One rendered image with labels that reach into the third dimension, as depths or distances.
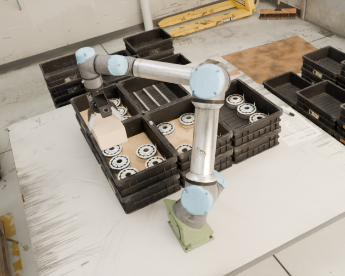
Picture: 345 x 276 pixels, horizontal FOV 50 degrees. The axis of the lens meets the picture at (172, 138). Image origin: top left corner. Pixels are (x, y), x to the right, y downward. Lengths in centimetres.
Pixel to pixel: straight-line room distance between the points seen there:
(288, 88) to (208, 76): 211
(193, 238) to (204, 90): 64
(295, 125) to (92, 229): 124
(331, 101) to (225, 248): 172
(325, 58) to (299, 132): 151
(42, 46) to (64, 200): 332
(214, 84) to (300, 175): 84
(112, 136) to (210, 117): 48
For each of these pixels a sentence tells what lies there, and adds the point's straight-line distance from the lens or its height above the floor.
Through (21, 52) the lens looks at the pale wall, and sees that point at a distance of 505.
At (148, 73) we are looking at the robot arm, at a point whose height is 133.
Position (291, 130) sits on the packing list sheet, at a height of 70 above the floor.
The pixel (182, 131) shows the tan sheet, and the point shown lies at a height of 83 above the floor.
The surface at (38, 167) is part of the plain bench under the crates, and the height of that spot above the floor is 70.
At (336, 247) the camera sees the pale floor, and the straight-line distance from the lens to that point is 257.
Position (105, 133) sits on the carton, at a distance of 158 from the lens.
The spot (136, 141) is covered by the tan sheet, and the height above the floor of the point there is 83.
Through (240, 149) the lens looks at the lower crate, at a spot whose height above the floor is 80.
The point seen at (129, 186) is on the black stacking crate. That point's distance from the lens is 168.
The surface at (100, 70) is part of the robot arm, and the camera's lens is 146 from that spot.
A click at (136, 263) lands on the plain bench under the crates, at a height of 70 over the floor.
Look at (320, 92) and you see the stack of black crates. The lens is 309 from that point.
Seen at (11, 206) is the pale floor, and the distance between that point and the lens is 314.
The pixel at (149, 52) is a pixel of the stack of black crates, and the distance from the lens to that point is 352.
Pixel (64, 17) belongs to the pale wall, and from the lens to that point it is 499.
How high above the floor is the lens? 206
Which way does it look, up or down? 39 degrees down
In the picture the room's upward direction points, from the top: 8 degrees counter-clockwise
